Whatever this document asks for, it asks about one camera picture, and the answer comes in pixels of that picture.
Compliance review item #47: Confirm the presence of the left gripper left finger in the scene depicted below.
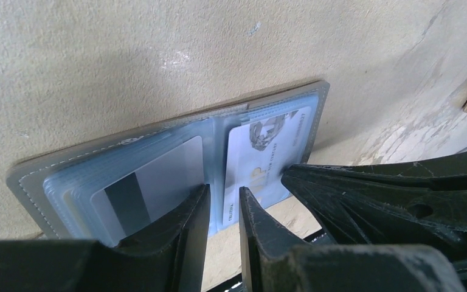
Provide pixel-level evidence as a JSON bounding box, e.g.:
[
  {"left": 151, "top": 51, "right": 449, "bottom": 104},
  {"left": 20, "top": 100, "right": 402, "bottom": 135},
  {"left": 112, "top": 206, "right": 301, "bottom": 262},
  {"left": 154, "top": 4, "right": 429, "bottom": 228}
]
[{"left": 0, "top": 185, "right": 210, "bottom": 291}]

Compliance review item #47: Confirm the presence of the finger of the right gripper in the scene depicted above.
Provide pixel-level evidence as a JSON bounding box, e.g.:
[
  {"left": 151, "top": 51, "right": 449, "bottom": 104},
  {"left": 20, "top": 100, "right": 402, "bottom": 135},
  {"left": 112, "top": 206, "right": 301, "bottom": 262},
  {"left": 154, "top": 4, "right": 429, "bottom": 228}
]
[{"left": 282, "top": 152, "right": 467, "bottom": 258}]

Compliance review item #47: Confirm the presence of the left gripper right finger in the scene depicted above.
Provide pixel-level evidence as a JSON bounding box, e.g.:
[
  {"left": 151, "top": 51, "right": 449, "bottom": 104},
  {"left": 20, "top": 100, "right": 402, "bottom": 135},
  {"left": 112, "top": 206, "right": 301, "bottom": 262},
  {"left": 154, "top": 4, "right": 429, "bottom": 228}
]
[{"left": 239, "top": 187, "right": 465, "bottom": 291}]

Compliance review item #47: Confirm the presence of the white magnetic stripe card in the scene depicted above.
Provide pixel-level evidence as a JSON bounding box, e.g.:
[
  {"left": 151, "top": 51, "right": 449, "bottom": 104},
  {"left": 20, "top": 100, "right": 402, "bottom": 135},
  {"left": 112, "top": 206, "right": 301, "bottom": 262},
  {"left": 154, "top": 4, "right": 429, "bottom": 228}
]
[{"left": 89, "top": 136, "right": 204, "bottom": 246}]

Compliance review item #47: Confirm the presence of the grey card holder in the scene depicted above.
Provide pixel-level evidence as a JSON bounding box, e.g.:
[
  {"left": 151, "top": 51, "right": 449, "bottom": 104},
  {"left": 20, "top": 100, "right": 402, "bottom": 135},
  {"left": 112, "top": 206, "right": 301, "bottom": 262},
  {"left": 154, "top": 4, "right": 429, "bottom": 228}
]
[{"left": 6, "top": 81, "right": 330, "bottom": 246}]

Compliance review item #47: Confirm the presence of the silver VIP credit card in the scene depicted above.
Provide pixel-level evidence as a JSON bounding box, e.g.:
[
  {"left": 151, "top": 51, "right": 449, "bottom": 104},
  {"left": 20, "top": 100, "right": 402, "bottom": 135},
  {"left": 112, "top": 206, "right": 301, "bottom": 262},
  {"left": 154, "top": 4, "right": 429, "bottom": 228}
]
[{"left": 223, "top": 106, "right": 312, "bottom": 224}]

